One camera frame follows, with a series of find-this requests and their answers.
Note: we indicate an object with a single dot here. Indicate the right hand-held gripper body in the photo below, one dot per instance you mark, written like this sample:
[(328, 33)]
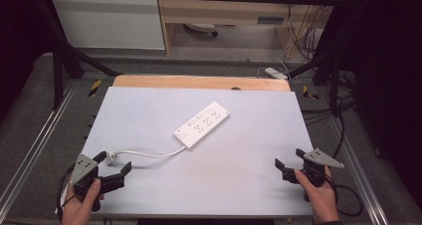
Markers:
[(315, 167)]

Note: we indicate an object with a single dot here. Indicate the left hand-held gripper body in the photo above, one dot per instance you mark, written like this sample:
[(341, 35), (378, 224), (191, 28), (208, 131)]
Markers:
[(83, 168)]

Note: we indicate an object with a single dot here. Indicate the white plug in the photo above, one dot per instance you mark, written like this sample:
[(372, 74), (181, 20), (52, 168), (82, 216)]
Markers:
[(111, 157)]

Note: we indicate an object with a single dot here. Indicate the person's right hand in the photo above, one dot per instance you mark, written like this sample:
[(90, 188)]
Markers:
[(321, 201)]

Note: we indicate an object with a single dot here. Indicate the person's left hand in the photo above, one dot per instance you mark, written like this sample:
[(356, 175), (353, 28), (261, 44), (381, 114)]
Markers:
[(78, 208)]

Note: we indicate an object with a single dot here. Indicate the pale grey table mat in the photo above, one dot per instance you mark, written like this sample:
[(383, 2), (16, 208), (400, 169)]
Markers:
[(215, 178)]

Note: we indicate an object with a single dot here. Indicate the white floor power strip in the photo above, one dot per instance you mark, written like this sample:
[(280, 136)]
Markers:
[(275, 73)]

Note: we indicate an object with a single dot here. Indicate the black curtain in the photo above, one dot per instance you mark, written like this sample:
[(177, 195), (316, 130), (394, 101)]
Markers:
[(16, 36), (388, 69)]

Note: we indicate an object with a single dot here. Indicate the white cabinet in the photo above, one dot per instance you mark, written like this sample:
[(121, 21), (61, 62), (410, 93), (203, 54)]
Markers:
[(106, 22)]

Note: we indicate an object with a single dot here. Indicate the chair base with wheel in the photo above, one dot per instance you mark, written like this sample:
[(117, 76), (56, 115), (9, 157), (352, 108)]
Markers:
[(202, 28)]

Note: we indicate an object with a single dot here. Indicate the wooden desk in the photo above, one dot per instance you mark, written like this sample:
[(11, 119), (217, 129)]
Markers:
[(229, 11)]

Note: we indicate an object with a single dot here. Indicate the aluminium rail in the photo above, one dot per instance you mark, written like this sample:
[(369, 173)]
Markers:
[(36, 145), (361, 172)]

